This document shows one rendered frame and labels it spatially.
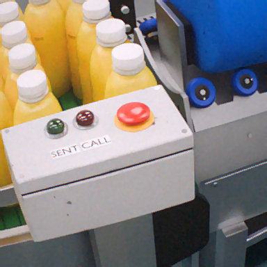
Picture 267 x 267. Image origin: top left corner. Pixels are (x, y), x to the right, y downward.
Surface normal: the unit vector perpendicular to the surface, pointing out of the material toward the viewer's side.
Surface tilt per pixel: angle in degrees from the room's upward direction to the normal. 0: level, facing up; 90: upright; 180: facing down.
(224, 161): 70
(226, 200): 109
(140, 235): 90
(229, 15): 82
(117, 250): 90
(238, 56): 114
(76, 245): 90
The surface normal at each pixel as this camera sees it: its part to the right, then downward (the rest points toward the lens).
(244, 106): 0.20, -0.03
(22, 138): -0.08, -0.78
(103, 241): 0.32, 0.58
